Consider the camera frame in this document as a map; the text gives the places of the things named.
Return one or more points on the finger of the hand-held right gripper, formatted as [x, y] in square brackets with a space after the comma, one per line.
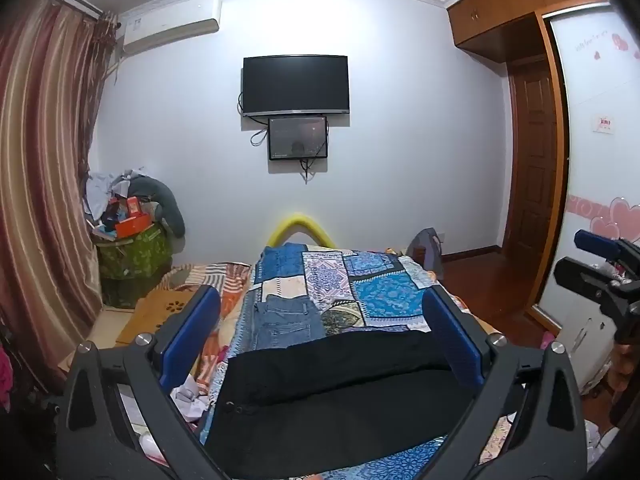
[580, 272]
[595, 243]

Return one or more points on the black pants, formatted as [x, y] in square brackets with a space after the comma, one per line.
[340, 390]

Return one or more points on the pink cloth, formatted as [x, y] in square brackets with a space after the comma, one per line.
[5, 380]

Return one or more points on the green patterned bag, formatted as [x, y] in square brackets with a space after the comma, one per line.
[135, 255]

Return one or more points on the pink slipper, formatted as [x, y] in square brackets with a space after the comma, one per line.
[552, 346]

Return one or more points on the yellow foam headboard tube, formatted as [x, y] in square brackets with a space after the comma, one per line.
[300, 219]

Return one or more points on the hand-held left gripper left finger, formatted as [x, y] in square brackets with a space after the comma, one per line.
[192, 330]

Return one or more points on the white air conditioner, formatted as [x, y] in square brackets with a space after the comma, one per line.
[170, 22]

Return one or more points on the grey bundled cloth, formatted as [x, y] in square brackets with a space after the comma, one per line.
[167, 200]

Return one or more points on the small black wall monitor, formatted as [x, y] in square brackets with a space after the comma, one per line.
[297, 137]

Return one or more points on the person's right hand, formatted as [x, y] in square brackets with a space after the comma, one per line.
[627, 360]

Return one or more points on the grey backpack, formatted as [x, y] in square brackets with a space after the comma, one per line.
[425, 252]

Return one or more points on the orange striped blanket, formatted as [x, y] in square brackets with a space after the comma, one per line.
[227, 285]

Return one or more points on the black wall television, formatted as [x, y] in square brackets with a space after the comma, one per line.
[295, 85]

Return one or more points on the white crumpled tissue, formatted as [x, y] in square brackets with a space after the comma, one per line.
[190, 400]

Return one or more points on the blue jeans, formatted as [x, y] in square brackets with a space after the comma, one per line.
[287, 322]

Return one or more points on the brown wooden door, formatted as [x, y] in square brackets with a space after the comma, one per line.
[532, 160]

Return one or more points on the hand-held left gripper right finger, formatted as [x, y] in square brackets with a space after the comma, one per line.
[452, 330]

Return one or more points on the pile of pale clothes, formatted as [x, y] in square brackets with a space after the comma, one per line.
[102, 187]

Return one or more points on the orange box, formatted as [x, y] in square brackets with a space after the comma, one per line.
[132, 225]

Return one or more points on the small red white sticker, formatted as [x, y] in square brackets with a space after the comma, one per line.
[605, 124]

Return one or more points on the striped brown curtain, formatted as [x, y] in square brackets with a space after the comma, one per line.
[40, 160]

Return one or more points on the wooden overhead cabinet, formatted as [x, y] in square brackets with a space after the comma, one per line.
[500, 10]

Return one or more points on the blue patchwork blanket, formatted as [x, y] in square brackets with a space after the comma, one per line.
[375, 285]

